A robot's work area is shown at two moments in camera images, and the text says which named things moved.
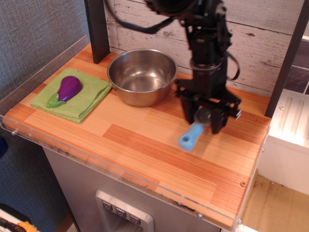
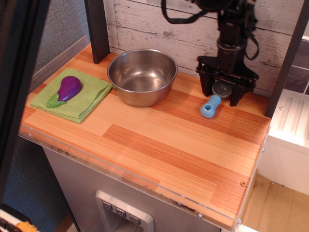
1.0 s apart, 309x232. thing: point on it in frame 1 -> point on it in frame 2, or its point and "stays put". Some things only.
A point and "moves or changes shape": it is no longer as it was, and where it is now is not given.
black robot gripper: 209,83 -> 229,66
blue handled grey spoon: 203,117 moves or changes shape
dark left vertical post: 96,18 stays put
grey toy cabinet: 101,201 stays put
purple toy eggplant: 70,86 stays put
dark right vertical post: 301,25 stays put
